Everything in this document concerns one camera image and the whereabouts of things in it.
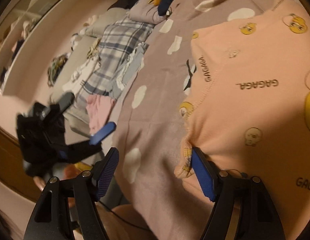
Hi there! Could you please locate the person's left hand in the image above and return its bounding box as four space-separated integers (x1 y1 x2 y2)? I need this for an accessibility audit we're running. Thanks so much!
33 164 81 191

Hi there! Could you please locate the pink small garment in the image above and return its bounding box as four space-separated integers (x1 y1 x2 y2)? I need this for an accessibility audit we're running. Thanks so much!
86 94 116 135

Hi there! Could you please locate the light blue ruffled cloth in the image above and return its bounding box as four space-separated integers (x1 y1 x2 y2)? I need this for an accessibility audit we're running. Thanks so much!
106 42 148 100

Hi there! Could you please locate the mauve polka dot bedspread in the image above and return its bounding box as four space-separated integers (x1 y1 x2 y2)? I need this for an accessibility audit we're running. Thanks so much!
112 0 310 239

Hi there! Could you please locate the plaid blue grey pillow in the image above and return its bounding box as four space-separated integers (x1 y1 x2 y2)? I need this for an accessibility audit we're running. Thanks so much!
75 16 154 108

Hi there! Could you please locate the beige pillow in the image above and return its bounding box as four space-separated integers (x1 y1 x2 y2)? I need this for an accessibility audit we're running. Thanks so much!
84 8 128 37

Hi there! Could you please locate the peach cartoon print garment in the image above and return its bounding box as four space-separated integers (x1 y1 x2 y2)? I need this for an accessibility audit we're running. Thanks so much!
175 0 310 239

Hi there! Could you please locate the mauve pillow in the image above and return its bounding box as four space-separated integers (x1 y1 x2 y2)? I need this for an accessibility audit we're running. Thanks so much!
128 0 167 25

